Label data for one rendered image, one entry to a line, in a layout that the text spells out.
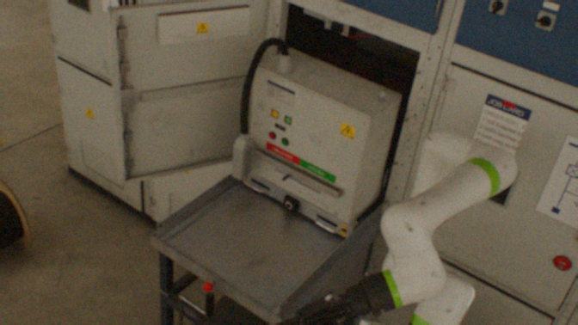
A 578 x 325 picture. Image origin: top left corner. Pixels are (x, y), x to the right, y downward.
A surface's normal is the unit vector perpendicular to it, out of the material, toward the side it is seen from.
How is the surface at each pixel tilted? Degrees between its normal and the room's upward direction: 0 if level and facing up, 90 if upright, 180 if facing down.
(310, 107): 90
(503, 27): 90
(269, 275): 0
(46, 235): 0
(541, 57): 90
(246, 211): 0
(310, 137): 90
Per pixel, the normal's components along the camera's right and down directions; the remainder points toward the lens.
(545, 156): -0.57, 0.43
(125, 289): 0.11, -0.81
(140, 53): 0.47, 0.55
